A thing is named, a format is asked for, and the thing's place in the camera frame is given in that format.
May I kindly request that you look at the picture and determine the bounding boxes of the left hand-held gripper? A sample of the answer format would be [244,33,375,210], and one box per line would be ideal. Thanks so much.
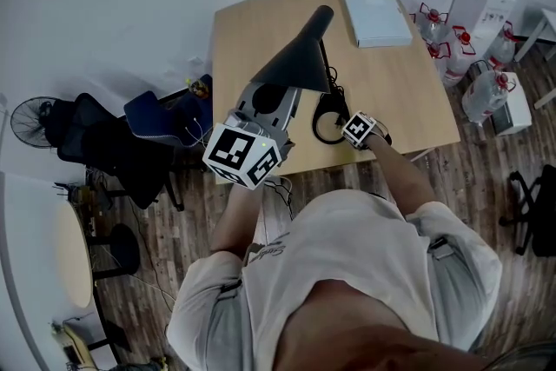
[202,81,304,191]

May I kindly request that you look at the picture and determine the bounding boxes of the small clear drink bottle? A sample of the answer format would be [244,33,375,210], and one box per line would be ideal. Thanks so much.
[186,76,210,100]

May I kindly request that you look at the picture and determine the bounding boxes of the beige desktop device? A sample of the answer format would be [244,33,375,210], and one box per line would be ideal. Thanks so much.
[50,319,99,371]

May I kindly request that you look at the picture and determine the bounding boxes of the person's white t-shirt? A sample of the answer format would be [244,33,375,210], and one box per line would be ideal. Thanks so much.
[166,189,503,371]

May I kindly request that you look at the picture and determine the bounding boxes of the small white floor appliance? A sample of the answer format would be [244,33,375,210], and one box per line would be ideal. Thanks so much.
[490,71,533,137]

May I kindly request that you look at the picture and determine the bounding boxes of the blue padded chair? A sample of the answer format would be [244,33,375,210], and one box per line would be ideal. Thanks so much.
[123,73,214,149]

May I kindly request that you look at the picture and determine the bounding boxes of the white charging cable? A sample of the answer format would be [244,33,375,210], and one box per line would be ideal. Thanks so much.
[184,115,209,149]

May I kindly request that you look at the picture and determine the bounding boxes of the light wooden desk white legs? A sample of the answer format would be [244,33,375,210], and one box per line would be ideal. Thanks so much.
[211,0,461,186]

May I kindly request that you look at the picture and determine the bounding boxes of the person's chin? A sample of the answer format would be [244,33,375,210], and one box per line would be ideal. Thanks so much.
[273,280,492,371]

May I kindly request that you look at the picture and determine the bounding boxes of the white water dispenser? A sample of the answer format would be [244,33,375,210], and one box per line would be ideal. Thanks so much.
[447,0,517,57]

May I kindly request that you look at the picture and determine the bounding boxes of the clear water jug red handle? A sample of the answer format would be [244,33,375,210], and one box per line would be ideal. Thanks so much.
[425,39,453,75]
[441,25,478,88]
[461,69,518,125]
[486,21,520,69]
[417,2,449,43]

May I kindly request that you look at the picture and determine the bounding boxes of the person's left forearm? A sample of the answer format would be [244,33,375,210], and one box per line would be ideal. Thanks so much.
[210,182,266,260]

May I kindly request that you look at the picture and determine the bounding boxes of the black mesh office chair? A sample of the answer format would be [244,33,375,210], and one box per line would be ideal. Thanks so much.
[45,93,186,212]

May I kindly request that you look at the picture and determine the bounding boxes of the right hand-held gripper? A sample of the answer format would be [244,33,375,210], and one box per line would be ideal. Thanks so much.
[341,111,393,151]

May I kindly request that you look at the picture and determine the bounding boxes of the person's right forearm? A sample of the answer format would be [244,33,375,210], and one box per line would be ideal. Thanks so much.
[367,134,438,218]

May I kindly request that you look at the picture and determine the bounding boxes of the white side table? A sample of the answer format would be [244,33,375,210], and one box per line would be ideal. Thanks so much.
[513,7,556,109]

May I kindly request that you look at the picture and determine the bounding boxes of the round wooden table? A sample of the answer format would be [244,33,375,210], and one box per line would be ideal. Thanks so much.
[54,202,95,309]

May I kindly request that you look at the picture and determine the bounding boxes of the black round stool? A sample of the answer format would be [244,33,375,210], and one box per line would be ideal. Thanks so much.
[89,223,141,279]

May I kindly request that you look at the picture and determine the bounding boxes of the black desk lamp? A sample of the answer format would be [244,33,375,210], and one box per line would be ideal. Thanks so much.
[249,4,354,145]

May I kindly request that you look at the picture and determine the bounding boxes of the black standing fan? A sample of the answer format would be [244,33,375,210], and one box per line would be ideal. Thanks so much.
[9,96,60,149]

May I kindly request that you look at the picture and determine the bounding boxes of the flat white box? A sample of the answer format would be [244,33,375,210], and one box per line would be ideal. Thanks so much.
[341,0,414,49]

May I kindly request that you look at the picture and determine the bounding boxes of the black swivel office chair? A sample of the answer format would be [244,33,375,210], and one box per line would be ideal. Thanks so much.
[498,163,556,258]

